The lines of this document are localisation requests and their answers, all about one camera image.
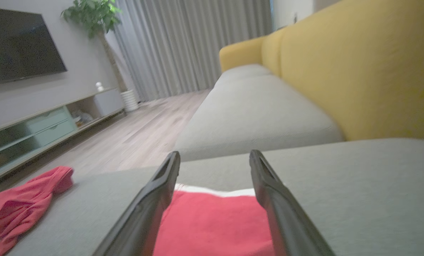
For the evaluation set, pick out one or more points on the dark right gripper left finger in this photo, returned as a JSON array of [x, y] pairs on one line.
[[148, 213]]

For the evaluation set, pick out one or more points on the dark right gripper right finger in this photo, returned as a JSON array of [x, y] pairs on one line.
[[286, 220]]

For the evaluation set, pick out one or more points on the red garment with white hem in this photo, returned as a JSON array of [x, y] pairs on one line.
[[212, 227]]

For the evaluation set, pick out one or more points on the red jersey with black lettering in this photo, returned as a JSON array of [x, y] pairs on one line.
[[16, 209]]

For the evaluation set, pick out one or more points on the large grey sofa chaise cushion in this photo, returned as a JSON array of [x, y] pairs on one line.
[[357, 185]]

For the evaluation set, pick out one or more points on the grey sofa back cushion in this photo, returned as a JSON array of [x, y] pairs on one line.
[[254, 117]]

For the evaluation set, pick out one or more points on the white ribbed plant pot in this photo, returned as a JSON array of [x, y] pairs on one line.
[[130, 100]]

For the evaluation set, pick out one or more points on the white items in cabinet shelf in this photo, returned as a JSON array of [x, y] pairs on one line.
[[82, 118]]

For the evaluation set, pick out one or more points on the long low television cabinet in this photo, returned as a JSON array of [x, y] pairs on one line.
[[108, 101]]

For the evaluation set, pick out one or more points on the teal cabinet drawer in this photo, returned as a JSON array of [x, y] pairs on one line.
[[46, 120], [55, 133]]

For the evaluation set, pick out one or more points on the small white figurine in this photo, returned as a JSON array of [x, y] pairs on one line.
[[99, 86]]

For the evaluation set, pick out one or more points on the grey sofa seat cushion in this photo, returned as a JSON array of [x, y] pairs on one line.
[[243, 71]]

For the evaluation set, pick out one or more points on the yellow sofa backrest cushion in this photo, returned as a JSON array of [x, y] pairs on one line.
[[272, 49], [357, 71]]

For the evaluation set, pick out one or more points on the grey pleated curtain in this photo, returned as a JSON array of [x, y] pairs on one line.
[[183, 46]]

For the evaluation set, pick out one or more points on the yellow sofa armrest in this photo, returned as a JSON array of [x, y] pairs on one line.
[[238, 51]]

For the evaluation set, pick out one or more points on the green potted tree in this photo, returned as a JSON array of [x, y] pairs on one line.
[[91, 16]]

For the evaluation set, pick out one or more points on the black flat screen television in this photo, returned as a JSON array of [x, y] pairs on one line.
[[16, 46]]

